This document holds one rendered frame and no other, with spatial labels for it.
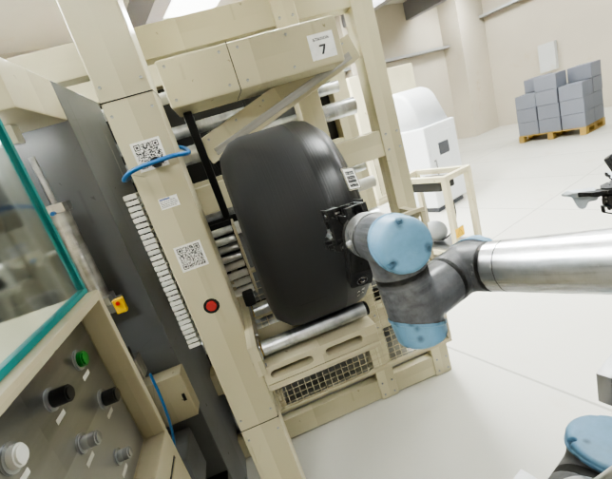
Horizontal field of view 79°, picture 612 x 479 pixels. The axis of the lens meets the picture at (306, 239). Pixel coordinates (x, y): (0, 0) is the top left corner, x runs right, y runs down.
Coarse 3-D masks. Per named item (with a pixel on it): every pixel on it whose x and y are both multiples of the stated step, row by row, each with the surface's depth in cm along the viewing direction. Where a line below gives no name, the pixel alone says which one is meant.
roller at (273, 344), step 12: (336, 312) 111; (348, 312) 110; (360, 312) 110; (312, 324) 109; (324, 324) 109; (336, 324) 109; (276, 336) 108; (288, 336) 107; (300, 336) 107; (312, 336) 109; (264, 348) 106; (276, 348) 106
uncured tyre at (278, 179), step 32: (288, 128) 99; (224, 160) 99; (256, 160) 91; (288, 160) 90; (320, 160) 90; (256, 192) 87; (288, 192) 87; (320, 192) 88; (352, 192) 91; (256, 224) 87; (288, 224) 86; (320, 224) 88; (256, 256) 89; (288, 256) 87; (320, 256) 89; (288, 288) 90; (320, 288) 93; (352, 288) 98; (288, 320) 103
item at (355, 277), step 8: (344, 248) 65; (344, 256) 67; (352, 256) 65; (352, 264) 66; (360, 264) 67; (368, 264) 67; (352, 272) 67; (360, 272) 68; (368, 272) 68; (352, 280) 69; (360, 280) 69; (368, 280) 69
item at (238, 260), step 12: (216, 228) 155; (228, 228) 144; (216, 240) 144; (228, 240) 144; (228, 252) 147; (240, 252) 160; (228, 264) 148; (240, 264) 148; (228, 276) 148; (240, 276) 148; (252, 276) 149; (240, 288) 151; (252, 288) 150
